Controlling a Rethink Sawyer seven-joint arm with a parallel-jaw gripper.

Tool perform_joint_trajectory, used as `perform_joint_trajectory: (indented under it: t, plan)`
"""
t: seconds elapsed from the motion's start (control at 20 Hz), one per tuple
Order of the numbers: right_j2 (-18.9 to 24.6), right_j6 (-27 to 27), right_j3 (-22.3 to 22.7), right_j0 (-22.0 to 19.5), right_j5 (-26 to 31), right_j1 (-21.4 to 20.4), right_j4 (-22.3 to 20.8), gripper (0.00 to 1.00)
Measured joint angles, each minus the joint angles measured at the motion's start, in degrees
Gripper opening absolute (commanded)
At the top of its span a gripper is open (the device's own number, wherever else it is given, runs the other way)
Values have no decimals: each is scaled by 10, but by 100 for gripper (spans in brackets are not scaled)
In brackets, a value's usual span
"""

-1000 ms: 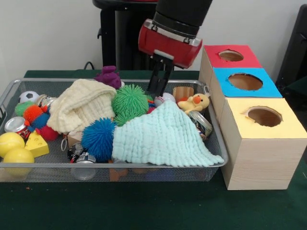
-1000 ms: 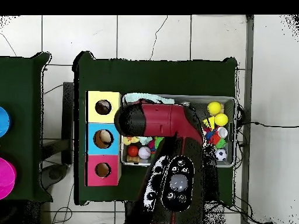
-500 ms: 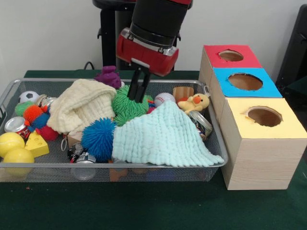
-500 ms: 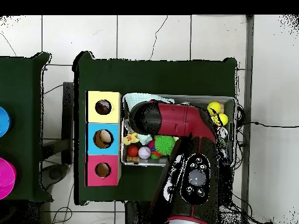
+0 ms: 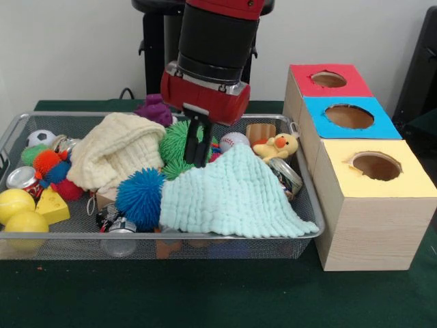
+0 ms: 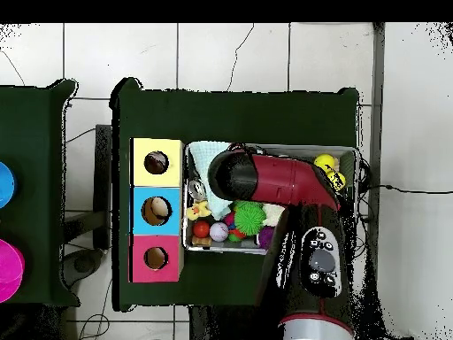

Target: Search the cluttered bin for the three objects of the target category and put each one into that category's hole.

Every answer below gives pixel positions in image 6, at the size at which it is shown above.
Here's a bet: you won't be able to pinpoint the mint waffle cloth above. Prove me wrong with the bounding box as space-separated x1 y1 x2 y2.
188 141 233 220

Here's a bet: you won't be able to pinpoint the shallow clear mesh bin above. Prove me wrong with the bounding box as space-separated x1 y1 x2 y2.
180 141 358 255

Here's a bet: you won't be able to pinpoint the wooden box three holes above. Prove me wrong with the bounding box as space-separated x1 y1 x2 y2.
128 137 185 284

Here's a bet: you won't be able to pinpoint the yellow plush duck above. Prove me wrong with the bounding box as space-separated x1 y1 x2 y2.
185 200 212 222

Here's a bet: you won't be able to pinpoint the green spiky rubber ball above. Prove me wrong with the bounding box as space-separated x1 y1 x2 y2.
233 201 266 236

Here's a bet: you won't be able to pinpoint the white toy baseball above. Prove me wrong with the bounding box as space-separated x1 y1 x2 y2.
209 221 230 243

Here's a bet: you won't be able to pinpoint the small orange ball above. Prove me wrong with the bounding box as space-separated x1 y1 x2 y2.
192 220 211 239

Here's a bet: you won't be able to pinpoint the cream waffle cloth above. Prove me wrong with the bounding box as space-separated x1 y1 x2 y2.
262 203 286 228

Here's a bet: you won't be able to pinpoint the purple rubber toy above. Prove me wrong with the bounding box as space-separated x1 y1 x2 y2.
257 226 276 250

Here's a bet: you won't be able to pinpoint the dark green table cloth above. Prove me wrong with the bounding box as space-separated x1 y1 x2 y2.
0 79 81 307
111 77 360 313

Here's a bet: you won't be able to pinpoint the smooth yellow ball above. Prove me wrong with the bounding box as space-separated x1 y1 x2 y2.
313 152 336 174

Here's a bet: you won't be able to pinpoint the long grey strip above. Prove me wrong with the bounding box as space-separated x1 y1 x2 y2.
365 22 386 340

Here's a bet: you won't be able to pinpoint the blue round disc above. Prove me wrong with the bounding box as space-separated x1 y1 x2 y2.
0 160 17 210

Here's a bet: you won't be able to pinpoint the magenta round disc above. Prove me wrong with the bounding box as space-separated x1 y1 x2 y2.
0 238 26 304

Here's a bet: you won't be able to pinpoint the black floor cable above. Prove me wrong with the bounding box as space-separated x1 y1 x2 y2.
357 183 453 195

